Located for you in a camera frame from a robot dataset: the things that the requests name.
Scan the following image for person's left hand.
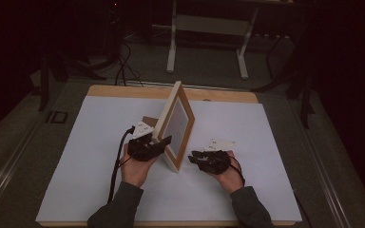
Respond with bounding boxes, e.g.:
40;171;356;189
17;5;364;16
119;143;160;188

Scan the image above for grey metal floor rail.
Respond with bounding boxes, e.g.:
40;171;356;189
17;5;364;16
0;118;47;218
288;100;354;228

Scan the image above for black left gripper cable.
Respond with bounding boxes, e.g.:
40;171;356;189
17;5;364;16
106;125;137;204

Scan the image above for black angled stand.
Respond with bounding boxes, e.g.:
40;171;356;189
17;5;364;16
251;29;317;130

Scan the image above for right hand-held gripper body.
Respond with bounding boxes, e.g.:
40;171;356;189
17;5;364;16
201;138;238;176

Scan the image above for person's right hand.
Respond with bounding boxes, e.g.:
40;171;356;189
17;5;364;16
206;149;245;195

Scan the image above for black tripod stand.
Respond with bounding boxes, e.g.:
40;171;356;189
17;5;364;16
37;44;108;112

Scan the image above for black rectangular floor bracket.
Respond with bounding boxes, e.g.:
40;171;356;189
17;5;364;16
45;110;69;124

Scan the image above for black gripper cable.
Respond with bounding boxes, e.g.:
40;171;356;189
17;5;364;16
227;156;247;187
106;125;137;204

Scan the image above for black floor cables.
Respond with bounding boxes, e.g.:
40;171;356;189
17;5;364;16
113;40;144;87

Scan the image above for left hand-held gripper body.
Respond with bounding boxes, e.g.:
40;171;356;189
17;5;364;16
126;120;166;162

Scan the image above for wooden photo frame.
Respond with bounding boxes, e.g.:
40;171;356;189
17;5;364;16
142;80;197;174

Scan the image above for white metal stand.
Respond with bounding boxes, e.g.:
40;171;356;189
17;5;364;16
165;0;261;81

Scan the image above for white work board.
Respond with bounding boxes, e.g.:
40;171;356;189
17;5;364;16
34;95;303;223

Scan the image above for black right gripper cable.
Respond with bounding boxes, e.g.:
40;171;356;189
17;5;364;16
227;156;247;187

